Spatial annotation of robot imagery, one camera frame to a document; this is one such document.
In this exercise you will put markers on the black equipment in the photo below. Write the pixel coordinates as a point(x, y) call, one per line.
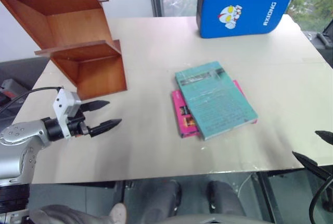
point(326, 42)

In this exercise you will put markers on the red black device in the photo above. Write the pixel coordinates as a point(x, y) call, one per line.
point(10, 89)

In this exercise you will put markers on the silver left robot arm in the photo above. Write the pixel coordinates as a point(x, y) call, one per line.
point(18, 143)

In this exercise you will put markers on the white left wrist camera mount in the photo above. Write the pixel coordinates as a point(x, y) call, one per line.
point(63, 104)

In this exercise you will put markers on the grey rounded shape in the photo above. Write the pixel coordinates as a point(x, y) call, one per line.
point(65, 215)

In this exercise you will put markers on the pink book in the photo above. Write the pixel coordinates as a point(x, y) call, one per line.
point(183, 120)

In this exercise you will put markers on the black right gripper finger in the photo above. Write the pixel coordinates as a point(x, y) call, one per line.
point(310, 164)
point(326, 137)

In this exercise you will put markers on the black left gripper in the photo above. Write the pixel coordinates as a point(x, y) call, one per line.
point(76, 126)

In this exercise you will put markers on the wooden shelf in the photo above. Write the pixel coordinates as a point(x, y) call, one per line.
point(78, 26)

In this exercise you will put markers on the teal book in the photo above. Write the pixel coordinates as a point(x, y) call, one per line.
point(216, 99)

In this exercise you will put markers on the black table frame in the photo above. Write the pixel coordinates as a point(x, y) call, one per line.
point(266, 192)

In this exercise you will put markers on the blue cartoon print case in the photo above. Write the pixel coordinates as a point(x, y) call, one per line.
point(242, 13)

